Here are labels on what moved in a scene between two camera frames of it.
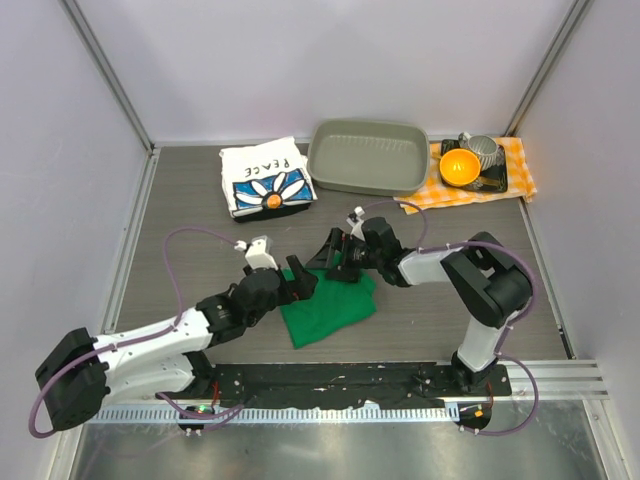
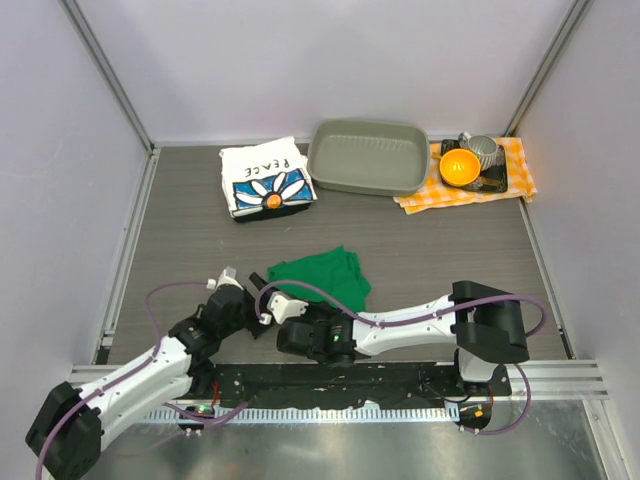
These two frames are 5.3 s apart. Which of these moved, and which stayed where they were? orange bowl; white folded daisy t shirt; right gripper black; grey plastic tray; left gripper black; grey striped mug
Moved: left gripper black; right gripper black
Stayed: orange bowl; grey plastic tray; grey striped mug; white folded daisy t shirt
